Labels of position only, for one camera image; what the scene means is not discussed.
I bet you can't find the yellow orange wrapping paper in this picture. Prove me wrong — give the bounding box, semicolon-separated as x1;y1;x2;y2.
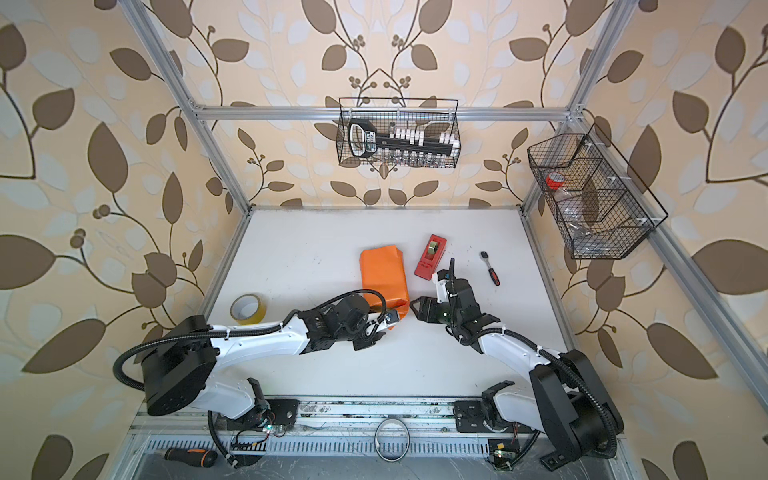
360;245;410;320

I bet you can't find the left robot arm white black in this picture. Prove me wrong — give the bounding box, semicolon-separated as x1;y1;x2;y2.
112;289;400;425

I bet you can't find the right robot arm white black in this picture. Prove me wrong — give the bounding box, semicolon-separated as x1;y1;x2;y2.
410;266;624;471

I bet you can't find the red tape dispenser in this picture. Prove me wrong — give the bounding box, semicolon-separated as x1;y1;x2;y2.
414;234;447;280

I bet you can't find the red capped plastic bottle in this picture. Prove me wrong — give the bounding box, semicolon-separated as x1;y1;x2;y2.
545;171;565;194

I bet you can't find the orange black screwdriver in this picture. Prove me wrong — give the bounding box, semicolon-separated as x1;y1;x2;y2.
163;448;219;468

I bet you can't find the ratchet wrench red handle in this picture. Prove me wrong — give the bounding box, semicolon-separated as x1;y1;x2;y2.
480;251;501;286

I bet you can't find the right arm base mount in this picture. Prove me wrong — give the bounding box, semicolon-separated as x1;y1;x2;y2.
453;400;533;435

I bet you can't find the metal ring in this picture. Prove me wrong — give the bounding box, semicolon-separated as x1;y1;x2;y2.
374;416;412;463

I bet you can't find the aluminium front rail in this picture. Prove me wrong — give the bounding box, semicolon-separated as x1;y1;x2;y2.
128;397;625;460

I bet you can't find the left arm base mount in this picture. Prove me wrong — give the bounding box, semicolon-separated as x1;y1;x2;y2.
223;398;300;431

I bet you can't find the socket set black rail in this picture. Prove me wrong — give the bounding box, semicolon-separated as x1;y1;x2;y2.
346;119;461;161

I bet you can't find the black wire basket right wall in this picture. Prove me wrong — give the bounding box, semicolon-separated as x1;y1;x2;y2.
527;124;668;260

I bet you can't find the black wire basket wall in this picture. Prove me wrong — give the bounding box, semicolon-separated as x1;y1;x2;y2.
335;95;462;169
527;124;668;260

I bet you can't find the black wire basket back wall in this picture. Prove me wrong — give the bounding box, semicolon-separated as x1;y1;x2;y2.
335;95;462;169

